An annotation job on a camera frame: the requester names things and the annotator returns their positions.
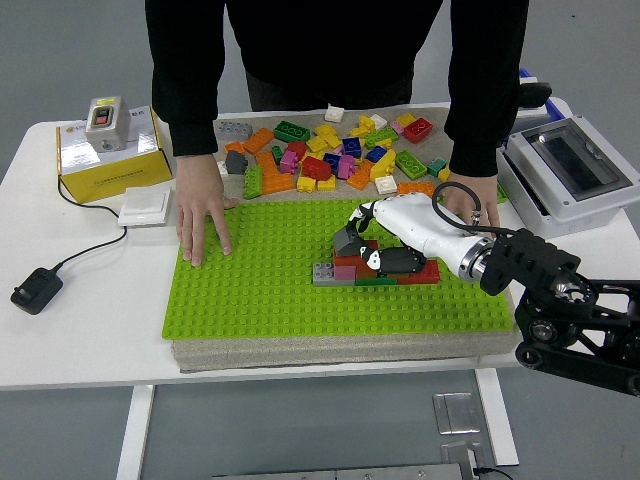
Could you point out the red six-stud brick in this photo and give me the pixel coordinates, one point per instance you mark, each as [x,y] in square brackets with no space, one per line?
[317,168]

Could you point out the dark green eight-stud brick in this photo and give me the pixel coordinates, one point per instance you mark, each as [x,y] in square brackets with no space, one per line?
[292,131]

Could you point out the grey switch box red button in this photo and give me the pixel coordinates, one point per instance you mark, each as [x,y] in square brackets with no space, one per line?
[106,126]

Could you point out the small orange brick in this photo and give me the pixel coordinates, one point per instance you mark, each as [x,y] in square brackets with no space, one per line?
[235,147]

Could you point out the lime green eight-stud brick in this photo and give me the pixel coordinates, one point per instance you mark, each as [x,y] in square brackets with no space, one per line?
[381,137]

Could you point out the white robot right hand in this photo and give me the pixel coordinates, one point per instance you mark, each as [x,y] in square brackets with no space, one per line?
[415,225]

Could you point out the blue plastic bin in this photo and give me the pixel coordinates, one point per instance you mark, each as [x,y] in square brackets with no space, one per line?
[555,107]

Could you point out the metal floor plate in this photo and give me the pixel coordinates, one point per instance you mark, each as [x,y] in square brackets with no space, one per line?
[455,452]
[457,412]

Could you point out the red four-stud brick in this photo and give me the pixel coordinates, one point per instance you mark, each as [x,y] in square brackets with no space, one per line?
[417,130]

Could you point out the person's left hand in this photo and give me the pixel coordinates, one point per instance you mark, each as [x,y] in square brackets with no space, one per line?
[487,200]

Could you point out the small pink brick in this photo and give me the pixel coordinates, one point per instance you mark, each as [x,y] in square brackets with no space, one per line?
[396,127]

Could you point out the orange eight-stud brick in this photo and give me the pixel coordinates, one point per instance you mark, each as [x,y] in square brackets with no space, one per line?
[415,188]
[258,140]

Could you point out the green studded baseplate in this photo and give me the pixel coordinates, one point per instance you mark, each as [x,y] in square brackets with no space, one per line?
[250,280]

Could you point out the black rounded plug adapter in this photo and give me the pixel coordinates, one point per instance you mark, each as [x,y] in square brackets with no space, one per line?
[537,94]

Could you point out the dark green flat brick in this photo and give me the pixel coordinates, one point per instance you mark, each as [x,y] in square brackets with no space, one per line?
[375,281]

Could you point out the blue brick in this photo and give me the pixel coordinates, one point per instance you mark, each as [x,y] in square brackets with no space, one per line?
[351,146]
[331,161]
[376,153]

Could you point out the magenta brick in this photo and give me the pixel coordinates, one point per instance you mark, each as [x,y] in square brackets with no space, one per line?
[289,162]
[346,166]

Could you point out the dark grey sloped brick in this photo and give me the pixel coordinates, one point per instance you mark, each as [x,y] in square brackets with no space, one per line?
[236,162]

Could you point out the light grey brick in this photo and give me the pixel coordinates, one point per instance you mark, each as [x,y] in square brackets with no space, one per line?
[322,273]

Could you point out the large orange plate brick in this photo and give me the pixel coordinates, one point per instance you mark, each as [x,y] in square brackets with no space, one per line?
[274,179]

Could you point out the person's right hand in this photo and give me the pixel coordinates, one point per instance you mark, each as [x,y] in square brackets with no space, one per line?
[200,190]

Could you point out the grey metal base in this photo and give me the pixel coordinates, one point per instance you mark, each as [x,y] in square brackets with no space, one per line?
[350,472]

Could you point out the yellow curved brick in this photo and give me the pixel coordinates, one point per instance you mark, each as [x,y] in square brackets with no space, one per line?
[382,165]

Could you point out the small red brick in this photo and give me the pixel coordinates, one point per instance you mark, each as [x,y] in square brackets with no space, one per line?
[297,149]

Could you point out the white switch plate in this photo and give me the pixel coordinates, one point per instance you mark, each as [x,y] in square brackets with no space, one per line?
[532,112]

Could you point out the small dark green brick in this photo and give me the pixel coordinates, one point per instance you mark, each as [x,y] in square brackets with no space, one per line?
[277,154]

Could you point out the white table leg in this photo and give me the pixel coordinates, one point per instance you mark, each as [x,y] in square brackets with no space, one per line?
[135,430]
[497,415]

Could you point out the white wall switch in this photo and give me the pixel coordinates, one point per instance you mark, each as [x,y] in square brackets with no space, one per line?
[145,206]

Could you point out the white square brick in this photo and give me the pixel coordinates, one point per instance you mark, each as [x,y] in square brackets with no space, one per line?
[334,114]
[379,120]
[385,184]

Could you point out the yellow cardboard box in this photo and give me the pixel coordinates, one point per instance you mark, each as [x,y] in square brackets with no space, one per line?
[120,174]

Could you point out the grey-brown foam mat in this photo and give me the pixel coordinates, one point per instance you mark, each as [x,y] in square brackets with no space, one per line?
[300,352]

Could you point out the small white brick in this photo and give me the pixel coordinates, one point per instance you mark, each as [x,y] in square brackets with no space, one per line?
[223,169]

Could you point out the person's left forearm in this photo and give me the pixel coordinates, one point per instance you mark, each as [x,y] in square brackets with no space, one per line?
[477,100]

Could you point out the person's right forearm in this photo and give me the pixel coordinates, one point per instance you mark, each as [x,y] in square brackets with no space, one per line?
[192,100]

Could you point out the grey distribution box clear lid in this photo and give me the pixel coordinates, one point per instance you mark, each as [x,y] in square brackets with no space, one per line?
[520,175]

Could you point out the grey sloped toy brick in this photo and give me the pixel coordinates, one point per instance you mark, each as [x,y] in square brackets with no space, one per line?
[347,242]

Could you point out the long lime green brick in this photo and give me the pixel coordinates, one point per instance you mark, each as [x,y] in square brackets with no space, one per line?
[253,182]

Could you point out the grey eight-stud brick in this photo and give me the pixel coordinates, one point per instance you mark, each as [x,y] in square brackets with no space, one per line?
[235,131]

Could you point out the black power adapter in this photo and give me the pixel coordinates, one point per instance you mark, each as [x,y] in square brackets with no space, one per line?
[36,291]

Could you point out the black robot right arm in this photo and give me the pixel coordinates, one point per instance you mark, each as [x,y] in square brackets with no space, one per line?
[530,260]

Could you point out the lime green six-stud brick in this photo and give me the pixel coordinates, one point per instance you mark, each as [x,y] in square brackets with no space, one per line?
[410,164]

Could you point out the person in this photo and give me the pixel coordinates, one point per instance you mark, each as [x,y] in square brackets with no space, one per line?
[325,50]

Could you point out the long red brick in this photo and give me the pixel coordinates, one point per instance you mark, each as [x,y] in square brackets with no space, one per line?
[431,272]

